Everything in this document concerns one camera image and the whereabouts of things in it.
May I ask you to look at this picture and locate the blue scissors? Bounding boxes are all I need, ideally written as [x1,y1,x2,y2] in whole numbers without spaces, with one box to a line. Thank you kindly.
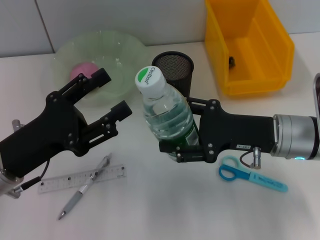
[218,155,290,194]

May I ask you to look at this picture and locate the right gripper cable with plug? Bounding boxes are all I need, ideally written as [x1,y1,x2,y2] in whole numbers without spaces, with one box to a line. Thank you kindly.
[239,146,264,169]

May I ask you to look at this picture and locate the black mesh pen holder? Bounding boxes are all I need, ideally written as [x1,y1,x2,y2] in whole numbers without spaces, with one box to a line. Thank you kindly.
[151,50,195,98]

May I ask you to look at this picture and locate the pink peach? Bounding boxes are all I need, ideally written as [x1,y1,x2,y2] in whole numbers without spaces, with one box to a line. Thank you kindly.
[69,62,100,81]

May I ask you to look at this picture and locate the clear plastic water bottle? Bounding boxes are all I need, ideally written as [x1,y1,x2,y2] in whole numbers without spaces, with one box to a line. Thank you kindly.
[134,65,201,161]

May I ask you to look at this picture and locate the yellow plastic bin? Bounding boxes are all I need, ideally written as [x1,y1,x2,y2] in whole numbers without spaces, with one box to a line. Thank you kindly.
[204,0,295,98]

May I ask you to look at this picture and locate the green glass fruit plate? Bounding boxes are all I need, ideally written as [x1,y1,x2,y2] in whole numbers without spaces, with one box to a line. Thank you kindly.
[51,29,150,109]

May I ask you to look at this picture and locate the clear plastic ruler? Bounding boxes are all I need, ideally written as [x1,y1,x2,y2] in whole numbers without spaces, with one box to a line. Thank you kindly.
[37,164,127,195]

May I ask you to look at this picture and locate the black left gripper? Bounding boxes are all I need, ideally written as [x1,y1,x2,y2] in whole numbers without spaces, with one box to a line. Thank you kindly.
[0,67,133,179]

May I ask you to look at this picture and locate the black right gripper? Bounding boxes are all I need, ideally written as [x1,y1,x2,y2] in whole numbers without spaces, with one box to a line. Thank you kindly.
[159,96,278,164]

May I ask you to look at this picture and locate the grey mechanical pen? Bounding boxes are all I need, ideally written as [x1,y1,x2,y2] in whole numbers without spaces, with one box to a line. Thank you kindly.
[57,152,113,221]

